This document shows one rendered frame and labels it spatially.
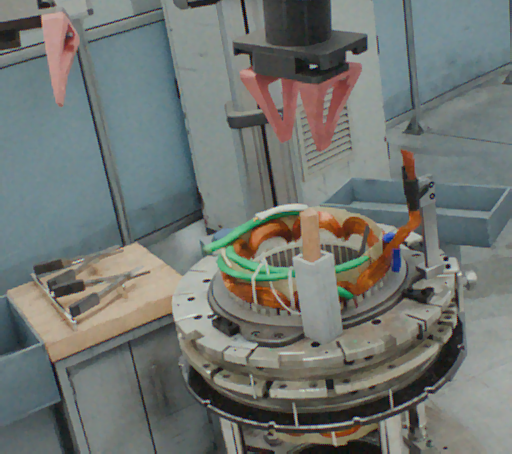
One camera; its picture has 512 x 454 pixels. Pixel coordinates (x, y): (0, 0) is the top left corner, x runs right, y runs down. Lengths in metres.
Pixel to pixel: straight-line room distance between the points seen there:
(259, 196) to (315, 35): 0.72
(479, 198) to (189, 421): 0.52
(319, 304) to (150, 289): 0.32
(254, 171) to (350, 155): 2.23
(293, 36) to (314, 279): 0.24
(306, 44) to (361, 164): 2.99
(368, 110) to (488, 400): 2.51
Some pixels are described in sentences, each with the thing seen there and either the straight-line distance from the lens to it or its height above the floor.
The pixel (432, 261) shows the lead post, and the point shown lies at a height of 1.11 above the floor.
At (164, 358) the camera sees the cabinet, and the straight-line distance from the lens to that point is 1.07.
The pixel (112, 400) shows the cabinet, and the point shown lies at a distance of 1.06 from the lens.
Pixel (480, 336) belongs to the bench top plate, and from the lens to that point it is 1.40.
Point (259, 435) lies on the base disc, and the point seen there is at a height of 0.80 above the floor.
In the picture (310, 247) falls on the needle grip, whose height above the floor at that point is 1.20.
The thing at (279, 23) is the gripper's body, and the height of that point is 1.42.
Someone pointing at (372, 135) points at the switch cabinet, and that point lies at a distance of 3.68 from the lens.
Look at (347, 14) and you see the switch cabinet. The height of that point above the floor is 0.92.
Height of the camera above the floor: 1.53
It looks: 21 degrees down
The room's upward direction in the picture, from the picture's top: 11 degrees counter-clockwise
